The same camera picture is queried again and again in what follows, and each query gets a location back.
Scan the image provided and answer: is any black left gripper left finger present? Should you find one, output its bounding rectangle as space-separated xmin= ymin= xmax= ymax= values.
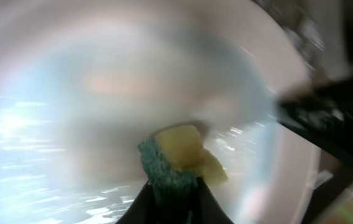
xmin=116 ymin=181 xmax=157 ymax=224

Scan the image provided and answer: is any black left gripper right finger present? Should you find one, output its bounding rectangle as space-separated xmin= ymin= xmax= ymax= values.
xmin=195 ymin=177 xmax=233 ymax=224

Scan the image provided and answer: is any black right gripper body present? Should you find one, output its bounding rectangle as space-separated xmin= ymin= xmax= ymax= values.
xmin=277 ymin=77 xmax=353 ymax=223

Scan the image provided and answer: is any green yellow sponge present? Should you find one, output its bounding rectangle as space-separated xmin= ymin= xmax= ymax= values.
xmin=137 ymin=125 xmax=228 ymax=223

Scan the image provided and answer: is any white plate large blue smear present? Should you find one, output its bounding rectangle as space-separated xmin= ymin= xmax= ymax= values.
xmin=0 ymin=1 xmax=319 ymax=223

